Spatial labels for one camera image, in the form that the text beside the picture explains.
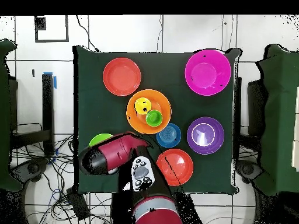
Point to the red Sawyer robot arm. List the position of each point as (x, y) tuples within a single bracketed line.
[(116, 151)]

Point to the purple plastic bowl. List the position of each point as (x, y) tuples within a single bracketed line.
[(205, 135)]

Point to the white paper sheet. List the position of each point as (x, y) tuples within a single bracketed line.
[(296, 128)]

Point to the dark green table cloth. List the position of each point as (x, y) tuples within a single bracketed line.
[(100, 112)]

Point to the small black floor object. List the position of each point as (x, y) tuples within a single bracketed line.
[(33, 73)]

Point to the green plastic bowl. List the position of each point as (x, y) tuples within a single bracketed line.
[(99, 139)]

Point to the black power adapter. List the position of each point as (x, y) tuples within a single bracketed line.
[(78, 203)]

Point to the black square floor frame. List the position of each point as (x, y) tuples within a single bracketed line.
[(51, 40)]

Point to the black metal stand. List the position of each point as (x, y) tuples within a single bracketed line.
[(48, 105)]

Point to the blue plastic bowl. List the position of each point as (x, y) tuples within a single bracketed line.
[(169, 135)]

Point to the black rounded floor machine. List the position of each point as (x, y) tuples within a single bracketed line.
[(32, 168), (247, 169)]

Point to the red plastic bowl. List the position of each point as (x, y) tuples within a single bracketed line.
[(122, 77), (179, 165)]

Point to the green plastic cup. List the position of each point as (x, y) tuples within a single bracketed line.
[(154, 118)]

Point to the pink plastic bowl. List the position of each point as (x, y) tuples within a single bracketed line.
[(208, 72)]

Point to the black computer tower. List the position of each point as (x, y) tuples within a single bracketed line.
[(257, 105)]

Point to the orange plastic bowl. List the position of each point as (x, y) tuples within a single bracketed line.
[(161, 102)]

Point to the neighbouring green cloth table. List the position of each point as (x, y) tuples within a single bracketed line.
[(280, 116), (4, 116)]

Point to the blue tape strip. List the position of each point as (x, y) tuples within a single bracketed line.
[(55, 81)]

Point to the yellow plastic cup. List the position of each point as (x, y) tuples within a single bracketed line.
[(141, 103)]

